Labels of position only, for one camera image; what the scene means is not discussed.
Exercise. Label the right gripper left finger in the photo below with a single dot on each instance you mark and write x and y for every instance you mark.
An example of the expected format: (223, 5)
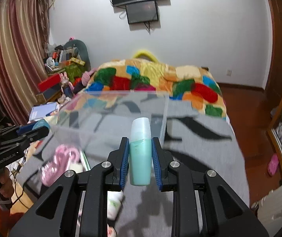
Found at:
(116, 177)

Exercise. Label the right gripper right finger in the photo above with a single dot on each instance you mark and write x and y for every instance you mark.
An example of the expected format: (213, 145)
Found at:
(161, 160)

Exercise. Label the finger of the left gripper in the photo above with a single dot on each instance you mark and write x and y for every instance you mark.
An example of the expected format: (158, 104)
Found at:
(35, 134)
(32, 126)

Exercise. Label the white medicine bottle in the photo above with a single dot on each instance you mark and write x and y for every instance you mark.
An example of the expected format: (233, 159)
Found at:
(114, 202)

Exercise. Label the mint green lotion bottle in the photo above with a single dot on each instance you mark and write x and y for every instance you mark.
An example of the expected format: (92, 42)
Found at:
(140, 152)

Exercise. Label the left hand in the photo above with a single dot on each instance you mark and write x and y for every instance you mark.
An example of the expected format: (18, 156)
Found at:
(7, 189)

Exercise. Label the blue white book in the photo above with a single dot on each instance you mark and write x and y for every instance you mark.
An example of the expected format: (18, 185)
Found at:
(41, 111)

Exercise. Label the grey black patterned blanket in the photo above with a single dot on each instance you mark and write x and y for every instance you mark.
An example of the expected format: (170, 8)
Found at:
(199, 141)

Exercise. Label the red box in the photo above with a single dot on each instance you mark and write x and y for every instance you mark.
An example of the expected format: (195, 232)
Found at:
(49, 82)

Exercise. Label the pink rabbit toy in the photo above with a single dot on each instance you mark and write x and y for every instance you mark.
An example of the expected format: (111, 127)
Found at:
(67, 87)

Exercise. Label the clear plastic storage box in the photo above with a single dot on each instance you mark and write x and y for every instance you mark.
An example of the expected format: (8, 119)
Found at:
(96, 122)

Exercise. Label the pink knit hat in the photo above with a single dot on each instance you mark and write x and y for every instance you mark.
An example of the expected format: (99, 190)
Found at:
(86, 76)

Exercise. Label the colourful patchwork quilt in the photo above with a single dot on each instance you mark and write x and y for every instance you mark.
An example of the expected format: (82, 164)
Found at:
(183, 83)

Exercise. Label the grey green chair back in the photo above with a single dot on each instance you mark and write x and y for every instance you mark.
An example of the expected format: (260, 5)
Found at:
(82, 51)

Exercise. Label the pink striped curtain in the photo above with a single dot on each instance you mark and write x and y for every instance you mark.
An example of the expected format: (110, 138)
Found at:
(24, 34)

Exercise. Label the yellow pillow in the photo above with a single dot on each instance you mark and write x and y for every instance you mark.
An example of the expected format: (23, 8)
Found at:
(144, 54)

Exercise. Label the pink slipper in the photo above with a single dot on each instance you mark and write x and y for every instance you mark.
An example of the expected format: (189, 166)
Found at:
(273, 165)

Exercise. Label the wooden door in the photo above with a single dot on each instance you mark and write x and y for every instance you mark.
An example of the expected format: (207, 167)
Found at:
(273, 89)

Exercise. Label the small black wall monitor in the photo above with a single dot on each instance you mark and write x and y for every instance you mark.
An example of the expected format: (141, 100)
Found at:
(142, 12)

